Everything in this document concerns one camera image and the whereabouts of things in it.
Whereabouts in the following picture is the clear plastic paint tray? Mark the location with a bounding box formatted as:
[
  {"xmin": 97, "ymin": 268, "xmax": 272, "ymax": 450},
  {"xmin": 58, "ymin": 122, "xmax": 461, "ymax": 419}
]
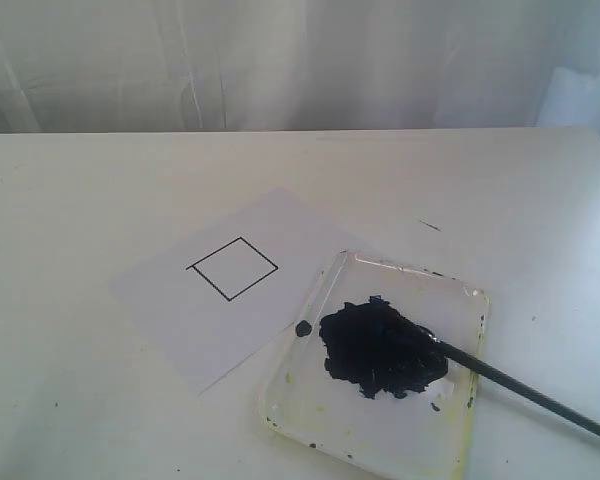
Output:
[{"xmin": 259, "ymin": 251, "xmax": 489, "ymax": 479}]

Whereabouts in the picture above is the black paintbrush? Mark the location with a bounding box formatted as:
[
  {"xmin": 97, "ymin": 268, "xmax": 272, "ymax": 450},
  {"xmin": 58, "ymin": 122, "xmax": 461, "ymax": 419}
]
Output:
[{"xmin": 404, "ymin": 320, "xmax": 600, "ymax": 438}]

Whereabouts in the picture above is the white curtain backdrop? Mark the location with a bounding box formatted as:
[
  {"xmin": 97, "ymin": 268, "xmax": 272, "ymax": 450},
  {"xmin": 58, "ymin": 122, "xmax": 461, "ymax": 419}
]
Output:
[{"xmin": 0, "ymin": 1, "xmax": 600, "ymax": 134}]

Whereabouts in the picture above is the white paper with drawn square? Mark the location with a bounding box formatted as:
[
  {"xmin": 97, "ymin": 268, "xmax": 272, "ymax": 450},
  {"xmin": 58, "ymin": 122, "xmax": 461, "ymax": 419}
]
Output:
[{"xmin": 113, "ymin": 190, "xmax": 364, "ymax": 393}]

